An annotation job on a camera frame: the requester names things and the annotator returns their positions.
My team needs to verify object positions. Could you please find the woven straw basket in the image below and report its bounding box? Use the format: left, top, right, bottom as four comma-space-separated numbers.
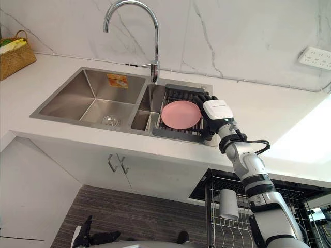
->
0, 29, 37, 82

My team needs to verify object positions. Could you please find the wire dishwasher rack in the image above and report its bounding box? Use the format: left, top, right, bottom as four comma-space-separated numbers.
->
205, 176, 322, 248

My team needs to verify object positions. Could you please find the yellow green cloth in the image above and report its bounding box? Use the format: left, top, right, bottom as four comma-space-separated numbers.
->
0, 37, 28, 49

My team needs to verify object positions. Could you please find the orange sink sticker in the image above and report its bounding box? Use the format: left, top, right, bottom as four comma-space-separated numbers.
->
106, 73, 129, 89

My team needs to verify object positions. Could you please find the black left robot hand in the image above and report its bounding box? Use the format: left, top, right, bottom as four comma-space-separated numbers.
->
72, 214, 121, 248

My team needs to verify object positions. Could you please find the black dishwasher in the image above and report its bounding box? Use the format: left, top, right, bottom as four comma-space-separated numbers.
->
188, 168, 331, 248

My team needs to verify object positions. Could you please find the white cup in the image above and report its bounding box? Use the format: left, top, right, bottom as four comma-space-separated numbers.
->
219, 188, 240, 221

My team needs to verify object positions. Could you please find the grey robot body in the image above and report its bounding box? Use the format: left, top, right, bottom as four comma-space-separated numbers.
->
121, 239, 209, 248

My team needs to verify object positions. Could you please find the black sink drainer rack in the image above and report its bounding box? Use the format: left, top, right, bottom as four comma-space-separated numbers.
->
152, 83, 216, 142

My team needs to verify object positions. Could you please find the pink round plate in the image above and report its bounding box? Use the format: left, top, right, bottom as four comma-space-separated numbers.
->
161, 101, 202, 129

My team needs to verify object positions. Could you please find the dark robot foot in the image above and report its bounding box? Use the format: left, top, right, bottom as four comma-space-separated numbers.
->
178, 230, 190, 244

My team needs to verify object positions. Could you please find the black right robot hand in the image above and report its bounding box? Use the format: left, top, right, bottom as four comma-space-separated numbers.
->
196, 93, 235, 141

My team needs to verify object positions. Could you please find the metal sink drain strainer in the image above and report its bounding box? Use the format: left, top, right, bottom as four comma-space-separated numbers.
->
101, 115, 121, 128

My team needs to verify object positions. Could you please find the stainless steel double sink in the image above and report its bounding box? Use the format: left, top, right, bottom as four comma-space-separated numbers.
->
28, 66, 221, 148

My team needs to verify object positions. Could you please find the metal cabinet handle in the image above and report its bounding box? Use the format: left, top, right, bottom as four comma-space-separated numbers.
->
108, 153, 118, 172
117, 154, 130, 174

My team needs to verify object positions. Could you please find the chrome gooseneck faucet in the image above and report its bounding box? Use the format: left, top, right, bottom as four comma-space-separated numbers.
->
103, 0, 161, 85

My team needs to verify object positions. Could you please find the white power strip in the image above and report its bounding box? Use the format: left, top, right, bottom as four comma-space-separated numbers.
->
298, 46, 331, 71

